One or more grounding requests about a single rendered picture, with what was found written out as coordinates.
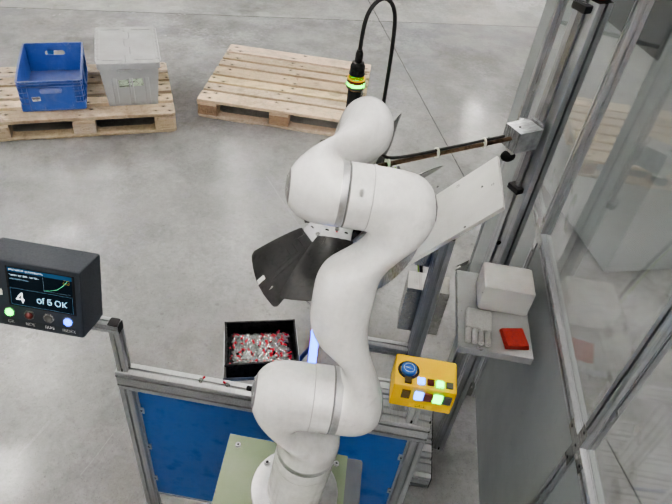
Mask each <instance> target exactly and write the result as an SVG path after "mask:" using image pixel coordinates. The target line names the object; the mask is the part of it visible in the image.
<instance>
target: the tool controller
mask: <svg viewBox="0 0 672 504"><path fill-rule="evenodd" d="M9 287H14V288H20V289H25V290H29V295H30V303H31V307H25V306H20V305H14V304H11V297H10V289H9ZM6 307H11V308H13V309H14V310H15V315H14V316H8V315H6V314H5V312H4V310H5V308H6ZM26 310H30V311H32V312H33V313H34V315H35V318H34V319H32V320H28V319H26V318H25V317H24V312H25V311H26ZM45 314H51V315H52V316H53V317H54V322H52V323H47V322H45V321H44V319H43V316H44V315H45ZM101 316H103V307H102V288H101V269H100V255H99V254H97V253H92V252H86V251H80V250H74V249H68V248H63V247H57V246H51V245H45V244H39V243H33V242H28V241H22V240H16V239H10V238H4V237H2V238H0V323H2V324H7V325H13V326H19V327H24V328H30V329H35V330H41V331H47V332H52V333H58V334H64V335H69V336H75V337H80V338H84V337H85V336H86V335H87V333H88V332H89V331H90V330H91V329H92V328H93V326H94V325H95V324H96V323H97V322H98V320H99V319H100V318H101ZM65 317H69V318H71V319H72V320H73V322H74V324H73V325H72V326H71V327H67V326H65V325H64V324H63V319H64V318H65Z"/></svg>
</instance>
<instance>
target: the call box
mask: <svg viewBox="0 0 672 504"><path fill-rule="evenodd" d="M404 362H412V363H414V364H416V366H417V372H416V374H415V375H414V376H408V377H412V384H409V383H405V376H406V375H404V374H403V373H402V371H401V367H402V364H403V363H404ZM418 377H421V378H425V385H422V384H418ZM427 379H433V380H435V385H434V387H433V386H428V385H427ZM437 380H438V381H444V388H439V387H437ZM446 382H450V383H453V384H454V389H453V390H450V389H446ZM402 389H406V390H411V393H410V397H409V399H407V398H402V397H400V396H401V392H402ZM415 391H417V392H423V393H424V394H425V393H429V394H433V397H434V395H440V396H443V397H444V396H445V397H451V398H452V402H451V404H450V406H447V405H442V404H435V403H432V401H431V403H430V402H424V401H423V399H422V401H418V400H413V397H414V394H415ZM456 396H457V365H456V364H455V363H450V362H444V361H438V360H433V359H427V358H421V357H416V356H410V355H404V354H397V355H396V357H395V361H394V365H393V369H392V373H391V382H390V393H389V403H390V404H396V405H401V406H407V407H413V408H418V409H424V410H429V411H435V412H441V413H446V414H449V413H450V411H451V408H452V406H453V403H454V401H455V398H456Z"/></svg>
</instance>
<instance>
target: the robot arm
mask: <svg viewBox="0 0 672 504"><path fill-rule="evenodd" d="M393 132H394V122H393V117H392V114H391V112H390V110H389V108H388V107H387V105H386V104H385V103H384V102H383V101H381V100H380V99H378V98H376V97H372V96H364V97H360V98H357V99H355V100H354V101H352V102H351V103H350V104H349V105H348V106H347V107H346V108H345V110H344V111H343V113H342V115H341V117H340V120H339V123H338V126H337V128H336V132H335V134H334V136H332V137H330V138H328V139H324V140H320V143H318V144H316V145H315V146H313V147H312V148H310V149H309V150H307V151H306V152H305V153H304V154H303V155H301V156H300V157H299V158H298V160H297V161H296V162H295V163H294V164H293V166H292V167H291V169H290V171H289V172H288V174H287V175H288V176H287V178H286V183H285V199H286V201H287V203H288V205H289V207H290V209H291V210H292V211H293V212H294V213H295V214H296V215H297V216H298V217H300V218H302V219H304V220H306V221H308V222H312V223H315V224H321V225H326V226H333V227H341V228H346V229H353V230H360V231H365V232H367V233H366V234H365V235H364V236H363V237H362V238H361V239H360V240H358V241H357V242H355V243H354V244H352V245H350V246H348V247H346V248H345V249H343V250H341V251H339V252H337V253H335V254H333V255H332V256H331V257H329V258H328V259H327V260H326V261H325V262H324V263H323V264H322V266H321V268H320V269H319V271H318V274H317V276H316V280H315V284H314V289H313V295H312V301H311V309H310V322H311V329H312V332H313V334H314V337H315V339H316V341H317V342H318V344H319V346H320V347H321V348H322V349H323V351H324V352H326V353H327V354H328V355H329V356H330V357H331V358H332V359H333V360H334V361H335V362H336V363H337V364H338V365H339V366H334V365H326V364H318V363H310V362H302V361H291V360H280V361H274V362H271V363H268V364H267V365H265V366H264V367H263V368H262V369H261V370H260V371H259V372H258V373H257V375H256V376H255V378H254V381H253V385H252V390H251V406H252V411H253V415H254V417H255V419H256V421H257V423H258V425H259V426H260V427H261V429H262V430H263V431H264V432H265V433H266V434H267V435H268V436H269V437H270V438H271V439H272V440H273V441H274V442H275V443H276V444H277V446H276V450H275V453H274V454H272V455H270V456H269V457H267V458H266V459H265V460H264V461H263V462H262V463H261V464H260V466H259V467H258V468H257V470H256V472H255V474H254V477H253V480H252V484H251V500H252V503H253V504H337V498H338V488H337V483H336V479H335V477H334V474H333V473H332V471H331V470H332V467H333V464H334V461H335V459H336V456H337V453H338V450H339V445H340V436H348V437H355V436H362V435H365V434H367V433H369V432H371V431H372V430H374V429H375V427H376V426H377V425H378V423H379V422H380V419H381V416H382V414H383V395H382V389H381V386H380V382H379V379H378V376H377V373H376V371H375V368H374V365H373V363H372V360H371V356H370V352H369V346H368V327H369V321H370V316H371V312H372V307H373V303H374V299H375V295H376V291H377V288H378V285H379V282H380V280H381V279H382V277H383V276H384V275H385V274H386V273H387V271H388V270H390V269H391V268H392V267H393V266H395V265H396V264H397V263H398V262H400V261H401V260H402V259H404V258H405V257H407V256H408V255H410V254H411V253H412V252H414V251H415V250H416V249H417V248H418V247H419V246H421V244H422V243H423V242H424V241H425V240H426V239H427V237H428V236H429V234H430V233H431V231H432V229H433V227H434V224H435V222H436V220H437V218H436V217H437V209H438V204H437V198H436V197H437V196H436V195H435V194H436V193H435V192H434V190H433V188H432V186H431V185H430V184H429V182H428V181H427V180H426V179H424V178H423V177H422V176H420V175H418V174H415V173H413V172H409V171H405V170H401V169H395V168H390V167H384V166H379V165H377V164H376V162H377V160H378V158H379V157H380V156H381V155H382V154H383V153H384V152H385V151H386V150H387V149H388V147H389V145H390V143H391V141H392V137H393Z"/></svg>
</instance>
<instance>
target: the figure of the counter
mask: <svg viewBox="0 0 672 504"><path fill-rule="evenodd" d="M9 289H10V297H11V304H14V305H20V306H25V307H31V303H30V295H29V290H25V289H20V288H14V287H9Z"/></svg>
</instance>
